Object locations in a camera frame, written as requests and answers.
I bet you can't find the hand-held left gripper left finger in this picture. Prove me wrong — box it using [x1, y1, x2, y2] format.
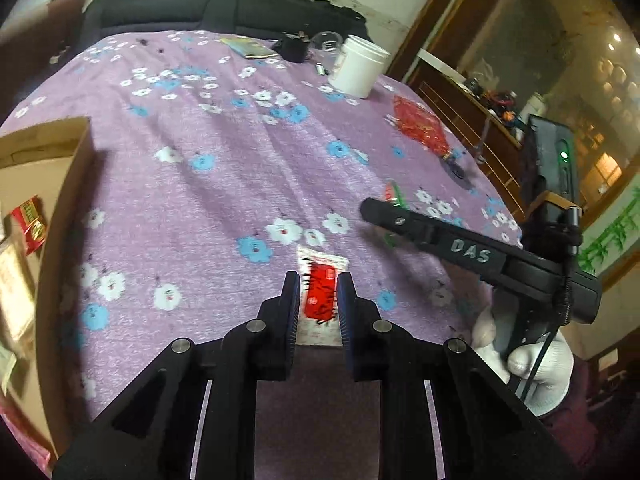
[52, 270, 303, 480]

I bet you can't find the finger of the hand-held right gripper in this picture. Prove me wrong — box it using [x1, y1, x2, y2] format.
[361, 197, 437, 257]

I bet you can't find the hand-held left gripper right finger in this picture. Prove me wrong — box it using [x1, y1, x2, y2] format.
[336, 271, 583, 480]

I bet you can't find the clear green-edged cake packet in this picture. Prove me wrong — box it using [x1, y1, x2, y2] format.
[384, 181, 409, 209]

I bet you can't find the white red-label snack packet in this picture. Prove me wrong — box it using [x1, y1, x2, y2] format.
[295, 245, 349, 348]

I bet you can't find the cardboard box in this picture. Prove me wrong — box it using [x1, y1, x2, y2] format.
[0, 116, 96, 466]

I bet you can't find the red gold snack packet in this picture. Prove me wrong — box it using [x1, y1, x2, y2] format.
[9, 196, 48, 257]

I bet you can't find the cream white snack packet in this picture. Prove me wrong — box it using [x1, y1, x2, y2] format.
[0, 350, 18, 396]

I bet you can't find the person's right forearm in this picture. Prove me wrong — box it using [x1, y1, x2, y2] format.
[542, 355, 608, 466]

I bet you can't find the person's right hand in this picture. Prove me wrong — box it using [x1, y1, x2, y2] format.
[472, 305, 575, 413]

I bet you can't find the black tripod stand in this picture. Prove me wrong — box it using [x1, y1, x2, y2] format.
[440, 110, 493, 186]

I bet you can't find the red plastic bag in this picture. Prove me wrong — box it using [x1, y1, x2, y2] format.
[391, 95, 452, 158]

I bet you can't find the purple floral tablecloth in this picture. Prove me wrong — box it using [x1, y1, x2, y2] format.
[0, 30, 526, 480]

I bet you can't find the white plastic jar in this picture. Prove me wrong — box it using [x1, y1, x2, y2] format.
[327, 35, 392, 99]

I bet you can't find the clear glass cup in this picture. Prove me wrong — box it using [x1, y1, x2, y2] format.
[309, 31, 346, 61]

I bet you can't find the black round container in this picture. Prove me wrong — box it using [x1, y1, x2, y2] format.
[274, 32, 308, 63]

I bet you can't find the blue yellow booklet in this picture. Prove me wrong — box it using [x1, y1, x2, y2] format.
[220, 36, 278, 59]

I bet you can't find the dark jacket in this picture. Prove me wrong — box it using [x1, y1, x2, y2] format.
[260, 0, 368, 26]

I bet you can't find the wooden glass display cabinet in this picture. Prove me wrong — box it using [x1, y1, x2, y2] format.
[390, 0, 640, 311]

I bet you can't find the black sofa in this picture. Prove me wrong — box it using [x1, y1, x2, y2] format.
[80, 0, 371, 56]

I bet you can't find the black cable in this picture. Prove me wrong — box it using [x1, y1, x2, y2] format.
[517, 205, 581, 403]

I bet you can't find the green bamboo wall sticker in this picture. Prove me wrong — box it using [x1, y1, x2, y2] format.
[575, 175, 640, 281]

